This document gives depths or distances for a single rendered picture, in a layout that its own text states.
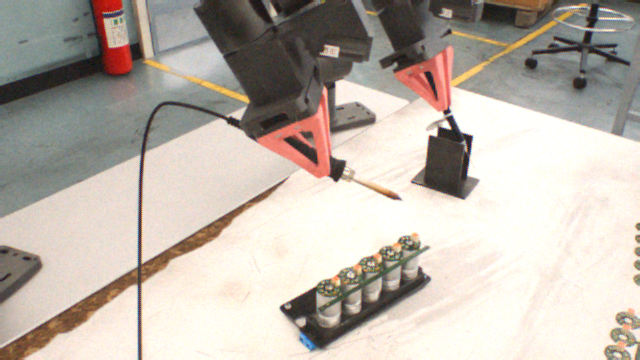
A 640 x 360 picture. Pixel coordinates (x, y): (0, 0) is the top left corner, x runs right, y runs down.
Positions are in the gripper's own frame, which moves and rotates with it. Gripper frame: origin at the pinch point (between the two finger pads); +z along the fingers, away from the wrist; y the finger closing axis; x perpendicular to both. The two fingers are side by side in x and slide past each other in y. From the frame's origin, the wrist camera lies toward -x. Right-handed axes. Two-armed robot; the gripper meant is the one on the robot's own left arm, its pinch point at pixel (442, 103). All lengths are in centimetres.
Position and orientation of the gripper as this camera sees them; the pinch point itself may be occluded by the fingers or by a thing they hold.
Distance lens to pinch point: 83.1
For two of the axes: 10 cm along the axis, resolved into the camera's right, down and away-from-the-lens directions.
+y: 5.6, -4.3, 7.1
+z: 4.5, 8.8, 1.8
